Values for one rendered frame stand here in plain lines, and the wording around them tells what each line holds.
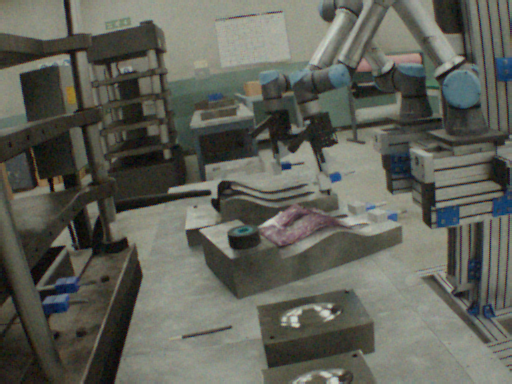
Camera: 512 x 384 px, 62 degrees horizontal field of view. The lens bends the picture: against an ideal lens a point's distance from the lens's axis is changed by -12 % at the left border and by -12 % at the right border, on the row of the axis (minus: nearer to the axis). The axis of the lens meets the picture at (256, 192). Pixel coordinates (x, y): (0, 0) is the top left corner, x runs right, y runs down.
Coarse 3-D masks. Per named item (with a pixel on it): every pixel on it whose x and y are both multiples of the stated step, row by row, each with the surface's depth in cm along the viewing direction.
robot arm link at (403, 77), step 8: (400, 64) 191; (408, 64) 190; (416, 64) 190; (400, 72) 191; (408, 72) 187; (416, 72) 186; (424, 72) 189; (392, 80) 196; (400, 80) 192; (408, 80) 188; (416, 80) 187; (424, 80) 189; (400, 88) 194; (408, 88) 189; (416, 88) 188; (424, 88) 189
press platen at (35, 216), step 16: (64, 192) 148; (80, 192) 144; (96, 192) 149; (112, 192) 155; (16, 208) 136; (32, 208) 133; (48, 208) 129; (64, 208) 127; (80, 208) 142; (16, 224) 117; (32, 224) 114; (48, 224) 112; (64, 224) 124; (32, 240) 101; (48, 240) 110; (32, 256) 98; (0, 272) 83; (0, 288) 80; (0, 304) 78
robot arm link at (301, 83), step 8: (296, 72) 152; (304, 72) 152; (296, 80) 152; (304, 80) 152; (296, 88) 153; (304, 88) 152; (312, 88) 151; (296, 96) 155; (304, 96) 153; (312, 96) 153
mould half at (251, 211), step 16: (256, 192) 166; (288, 192) 167; (304, 192) 163; (192, 208) 174; (208, 208) 171; (224, 208) 151; (240, 208) 152; (256, 208) 152; (272, 208) 153; (320, 208) 155; (336, 208) 155; (192, 224) 156; (208, 224) 153; (256, 224) 154; (192, 240) 153
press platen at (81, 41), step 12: (0, 36) 99; (12, 36) 107; (24, 36) 115; (72, 36) 138; (84, 36) 141; (0, 48) 99; (12, 48) 107; (24, 48) 115; (36, 48) 124; (48, 48) 132; (60, 48) 135; (72, 48) 139; (84, 48) 142; (0, 60) 116; (12, 60) 124; (24, 60) 132
